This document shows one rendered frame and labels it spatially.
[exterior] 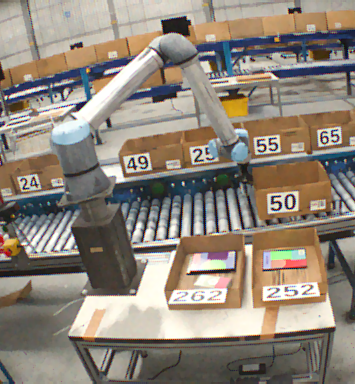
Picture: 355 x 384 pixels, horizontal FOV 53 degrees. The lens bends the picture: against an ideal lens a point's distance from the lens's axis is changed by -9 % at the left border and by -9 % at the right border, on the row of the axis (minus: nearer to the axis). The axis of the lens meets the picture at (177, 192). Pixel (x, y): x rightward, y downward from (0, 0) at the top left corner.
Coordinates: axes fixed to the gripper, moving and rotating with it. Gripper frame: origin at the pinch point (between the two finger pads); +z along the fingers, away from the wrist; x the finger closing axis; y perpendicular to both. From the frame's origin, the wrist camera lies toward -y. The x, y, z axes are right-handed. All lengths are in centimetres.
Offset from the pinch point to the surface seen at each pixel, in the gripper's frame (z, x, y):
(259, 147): -15.4, 13.2, -28.6
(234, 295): -1, -13, 85
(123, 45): -80, -141, -481
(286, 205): -1.3, 18.2, 22.7
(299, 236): -1, 18, 52
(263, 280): 4, -1, 72
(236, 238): -2.2, -9.5, 47.7
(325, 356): 22, 19, 103
